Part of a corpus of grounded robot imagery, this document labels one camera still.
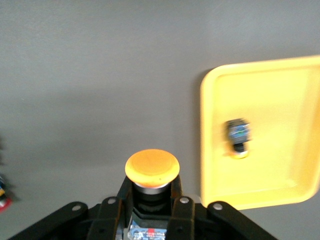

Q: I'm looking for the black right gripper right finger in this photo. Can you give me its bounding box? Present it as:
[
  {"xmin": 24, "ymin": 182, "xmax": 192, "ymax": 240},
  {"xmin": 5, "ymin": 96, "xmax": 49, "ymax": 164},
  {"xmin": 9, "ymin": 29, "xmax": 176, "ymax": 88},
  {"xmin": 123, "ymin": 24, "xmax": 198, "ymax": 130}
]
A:
[{"xmin": 166, "ymin": 174, "xmax": 280, "ymax": 240}]

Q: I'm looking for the dark grey table cloth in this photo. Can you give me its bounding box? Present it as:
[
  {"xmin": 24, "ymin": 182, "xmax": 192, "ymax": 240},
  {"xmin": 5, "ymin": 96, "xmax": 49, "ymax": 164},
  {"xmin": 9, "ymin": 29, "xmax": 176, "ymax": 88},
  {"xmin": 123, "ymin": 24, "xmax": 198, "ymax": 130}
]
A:
[{"xmin": 0, "ymin": 0, "xmax": 320, "ymax": 240}]

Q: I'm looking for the yellow plastic tray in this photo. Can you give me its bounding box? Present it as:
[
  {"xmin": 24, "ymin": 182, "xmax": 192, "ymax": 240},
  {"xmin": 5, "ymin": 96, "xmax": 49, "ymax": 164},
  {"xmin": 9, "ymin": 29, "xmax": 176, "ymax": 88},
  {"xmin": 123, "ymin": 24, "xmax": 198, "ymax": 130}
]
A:
[{"xmin": 199, "ymin": 55, "xmax": 320, "ymax": 211}]

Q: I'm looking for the red mushroom push button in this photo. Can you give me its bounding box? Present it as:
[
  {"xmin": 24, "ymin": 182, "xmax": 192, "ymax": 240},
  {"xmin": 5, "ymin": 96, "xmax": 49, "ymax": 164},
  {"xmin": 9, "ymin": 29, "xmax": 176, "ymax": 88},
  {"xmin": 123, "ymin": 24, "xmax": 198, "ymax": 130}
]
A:
[{"xmin": 0, "ymin": 174, "xmax": 13, "ymax": 213}]

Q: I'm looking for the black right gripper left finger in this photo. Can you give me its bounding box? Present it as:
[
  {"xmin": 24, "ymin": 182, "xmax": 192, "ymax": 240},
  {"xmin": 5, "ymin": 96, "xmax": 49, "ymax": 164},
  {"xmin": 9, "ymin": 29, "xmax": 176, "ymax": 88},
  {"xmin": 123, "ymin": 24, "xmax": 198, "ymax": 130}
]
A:
[{"xmin": 8, "ymin": 176, "xmax": 133, "ymax": 240}]

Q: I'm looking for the yellow mushroom push button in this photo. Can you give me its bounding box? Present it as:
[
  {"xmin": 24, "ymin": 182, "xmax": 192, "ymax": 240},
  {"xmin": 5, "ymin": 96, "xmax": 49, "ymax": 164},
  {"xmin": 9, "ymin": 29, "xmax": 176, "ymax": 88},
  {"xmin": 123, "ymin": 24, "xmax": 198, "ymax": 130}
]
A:
[
  {"xmin": 223, "ymin": 117, "xmax": 252, "ymax": 160},
  {"xmin": 124, "ymin": 148, "xmax": 181, "ymax": 240}
]

